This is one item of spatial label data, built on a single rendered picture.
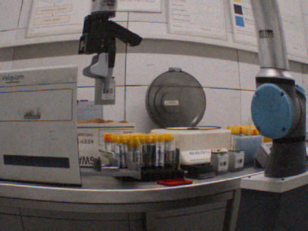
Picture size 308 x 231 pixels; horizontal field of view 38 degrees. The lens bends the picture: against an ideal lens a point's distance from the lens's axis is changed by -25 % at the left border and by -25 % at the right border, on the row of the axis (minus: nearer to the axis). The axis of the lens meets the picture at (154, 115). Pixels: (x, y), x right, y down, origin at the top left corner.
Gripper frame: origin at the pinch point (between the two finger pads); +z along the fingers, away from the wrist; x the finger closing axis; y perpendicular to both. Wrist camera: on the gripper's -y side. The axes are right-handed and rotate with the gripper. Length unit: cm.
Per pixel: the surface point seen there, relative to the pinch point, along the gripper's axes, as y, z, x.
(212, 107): -67, 6, -61
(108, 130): -10.8, 12.1, -25.2
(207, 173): -28.7, 23.3, 0.3
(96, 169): 2.6, 20.6, -0.4
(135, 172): -6.4, 21.0, 3.1
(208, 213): -68, 52, -61
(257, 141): -53, 16, -8
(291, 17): -129, -46, -61
